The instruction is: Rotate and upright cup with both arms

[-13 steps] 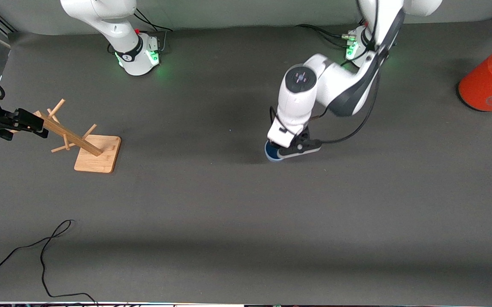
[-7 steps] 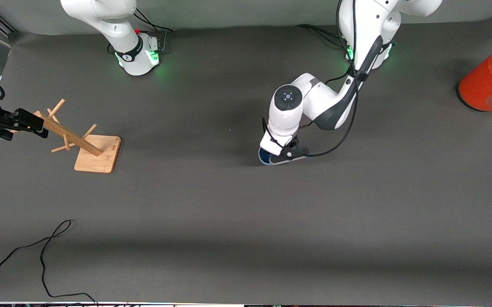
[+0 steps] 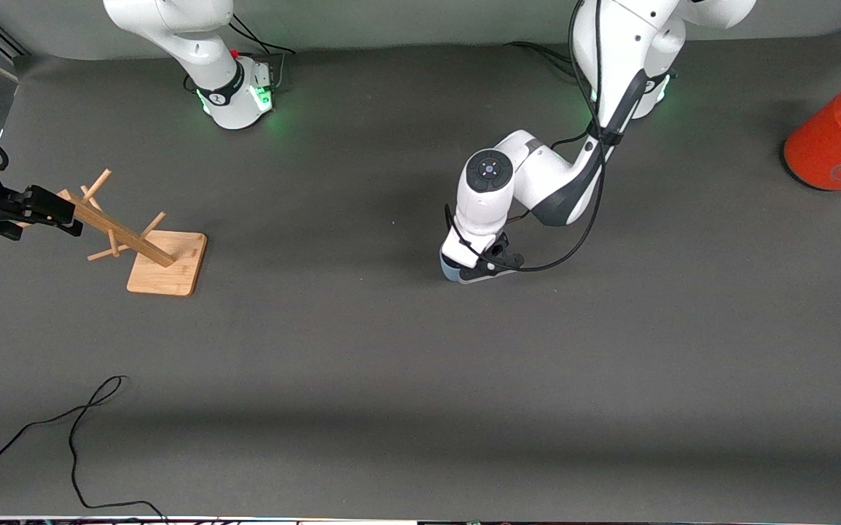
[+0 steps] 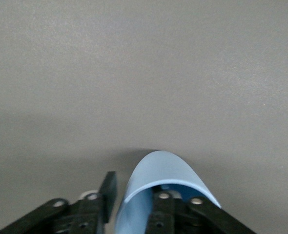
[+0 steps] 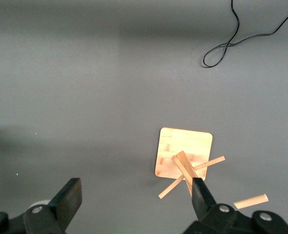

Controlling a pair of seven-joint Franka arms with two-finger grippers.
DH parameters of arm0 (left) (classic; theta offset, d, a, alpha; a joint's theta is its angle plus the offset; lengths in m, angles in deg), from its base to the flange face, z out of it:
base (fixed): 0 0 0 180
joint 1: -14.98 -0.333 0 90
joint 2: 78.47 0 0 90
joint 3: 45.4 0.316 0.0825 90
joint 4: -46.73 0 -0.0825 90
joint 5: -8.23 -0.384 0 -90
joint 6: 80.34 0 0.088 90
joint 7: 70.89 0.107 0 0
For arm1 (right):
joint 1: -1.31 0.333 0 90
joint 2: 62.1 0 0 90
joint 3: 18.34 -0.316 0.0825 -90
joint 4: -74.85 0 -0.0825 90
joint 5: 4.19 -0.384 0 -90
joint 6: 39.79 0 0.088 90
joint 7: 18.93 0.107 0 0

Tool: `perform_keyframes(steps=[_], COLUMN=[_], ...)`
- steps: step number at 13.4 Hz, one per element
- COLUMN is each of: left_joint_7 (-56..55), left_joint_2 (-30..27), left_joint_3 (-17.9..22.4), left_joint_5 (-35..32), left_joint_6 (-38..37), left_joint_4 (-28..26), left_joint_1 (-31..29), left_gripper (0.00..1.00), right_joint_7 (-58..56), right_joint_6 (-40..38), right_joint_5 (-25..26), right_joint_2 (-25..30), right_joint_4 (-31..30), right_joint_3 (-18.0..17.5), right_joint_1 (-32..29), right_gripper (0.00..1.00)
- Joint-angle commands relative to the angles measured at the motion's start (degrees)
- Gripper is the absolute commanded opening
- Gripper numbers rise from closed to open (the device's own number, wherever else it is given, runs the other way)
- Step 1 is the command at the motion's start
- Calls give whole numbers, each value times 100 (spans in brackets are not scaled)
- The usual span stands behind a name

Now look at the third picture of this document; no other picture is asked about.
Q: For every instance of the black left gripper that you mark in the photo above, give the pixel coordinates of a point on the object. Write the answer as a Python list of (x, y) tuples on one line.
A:
[(502, 240)]

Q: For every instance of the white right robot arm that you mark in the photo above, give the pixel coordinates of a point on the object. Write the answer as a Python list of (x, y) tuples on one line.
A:
[(173, 29)]

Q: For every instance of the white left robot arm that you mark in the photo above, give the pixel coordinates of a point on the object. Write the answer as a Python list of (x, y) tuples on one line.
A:
[(537, 175)]

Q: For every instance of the wooden cup rack with pegs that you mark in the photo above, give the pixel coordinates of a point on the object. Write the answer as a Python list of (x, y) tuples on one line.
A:
[(165, 270)]

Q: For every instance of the light wooden batten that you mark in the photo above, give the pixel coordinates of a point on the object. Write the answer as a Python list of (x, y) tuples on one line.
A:
[(5, 73)]

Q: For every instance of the orange cylindrical can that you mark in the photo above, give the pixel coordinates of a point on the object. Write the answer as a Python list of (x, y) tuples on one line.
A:
[(828, 138)]

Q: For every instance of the aluminium frame rail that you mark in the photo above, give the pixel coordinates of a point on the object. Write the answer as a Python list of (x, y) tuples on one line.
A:
[(6, 40)]

